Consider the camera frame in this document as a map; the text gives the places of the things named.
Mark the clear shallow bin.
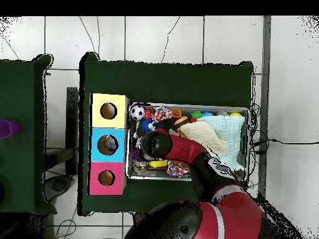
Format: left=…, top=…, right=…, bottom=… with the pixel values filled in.
left=126, top=102, right=252, bottom=183

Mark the clear plastic packet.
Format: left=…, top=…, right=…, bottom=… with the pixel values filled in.
left=104, top=138, right=118, bottom=152

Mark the dark green table cloth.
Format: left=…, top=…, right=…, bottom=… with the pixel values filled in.
left=0, top=54, right=55, bottom=216
left=79, top=52, right=255, bottom=217

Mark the purple cup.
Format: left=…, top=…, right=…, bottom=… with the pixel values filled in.
left=0, top=119, right=22, bottom=139

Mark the yellow block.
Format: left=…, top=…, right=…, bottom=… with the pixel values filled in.
left=148, top=159, right=168, bottom=169

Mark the black and white soccer ball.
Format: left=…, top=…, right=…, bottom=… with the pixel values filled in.
left=130, top=105, right=146, bottom=122

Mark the wooden box with three holes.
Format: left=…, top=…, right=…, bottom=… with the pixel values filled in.
left=88, top=92, right=130, bottom=196

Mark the mint green cloth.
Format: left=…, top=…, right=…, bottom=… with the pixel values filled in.
left=198, top=115, right=247, bottom=170

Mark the colourful dotted cloth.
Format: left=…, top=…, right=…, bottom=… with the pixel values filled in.
left=166, top=160, right=191, bottom=179

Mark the colourful dotted packet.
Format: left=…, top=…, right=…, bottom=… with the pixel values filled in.
left=151, top=105, right=174, bottom=124

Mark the black cable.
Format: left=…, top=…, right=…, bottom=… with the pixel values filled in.
left=251, top=138, right=319, bottom=148

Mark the blue spiky ball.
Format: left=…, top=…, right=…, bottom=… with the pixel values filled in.
left=138, top=118, right=153, bottom=134

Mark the cream yellow cloth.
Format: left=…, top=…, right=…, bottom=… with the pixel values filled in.
left=178, top=121, right=231, bottom=156

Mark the toy burger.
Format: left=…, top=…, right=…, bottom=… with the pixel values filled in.
left=173, top=115, right=190, bottom=128

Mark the black stand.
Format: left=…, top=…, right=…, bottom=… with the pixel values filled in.
left=44, top=87, right=80, bottom=200

